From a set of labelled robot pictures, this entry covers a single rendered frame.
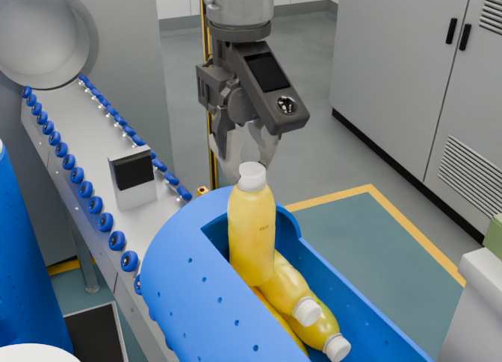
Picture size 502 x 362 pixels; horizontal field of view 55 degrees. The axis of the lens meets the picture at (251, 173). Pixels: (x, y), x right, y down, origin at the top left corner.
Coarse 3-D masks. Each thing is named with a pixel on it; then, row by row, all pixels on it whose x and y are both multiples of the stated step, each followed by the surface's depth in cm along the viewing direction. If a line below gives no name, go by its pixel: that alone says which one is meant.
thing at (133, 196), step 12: (108, 156) 113; (120, 156) 113; (132, 156) 114; (144, 156) 114; (120, 168) 112; (132, 168) 114; (144, 168) 116; (120, 180) 114; (132, 180) 116; (144, 180) 118; (120, 192) 118; (132, 192) 119; (144, 192) 121; (156, 192) 124; (120, 204) 119; (132, 204) 121; (144, 204) 123
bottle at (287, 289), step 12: (276, 252) 81; (276, 264) 78; (288, 264) 79; (276, 276) 76; (288, 276) 76; (300, 276) 77; (264, 288) 77; (276, 288) 75; (288, 288) 75; (300, 288) 75; (276, 300) 75; (288, 300) 74; (300, 300) 74; (288, 312) 75
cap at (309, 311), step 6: (312, 300) 75; (300, 306) 73; (306, 306) 73; (312, 306) 73; (318, 306) 73; (300, 312) 73; (306, 312) 72; (312, 312) 73; (318, 312) 74; (300, 318) 73; (306, 318) 73; (312, 318) 74; (306, 324) 74
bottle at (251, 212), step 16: (240, 192) 65; (256, 192) 65; (240, 208) 65; (256, 208) 65; (272, 208) 66; (240, 224) 66; (256, 224) 66; (272, 224) 68; (240, 240) 68; (256, 240) 67; (272, 240) 69; (240, 256) 69; (256, 256) 69; (272, 256) 71; (240, 272) 71; (256, 272) 71; (272, 272) 73
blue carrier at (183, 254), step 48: (192, 240) 70; (288, 240) 89; (144, 288) 76; (192, 288) 66; (240, 288) 62; (336, 288) 80; (192, 336) 64; (240, 336) 59; (288, 336) 56; (384, 336) 73
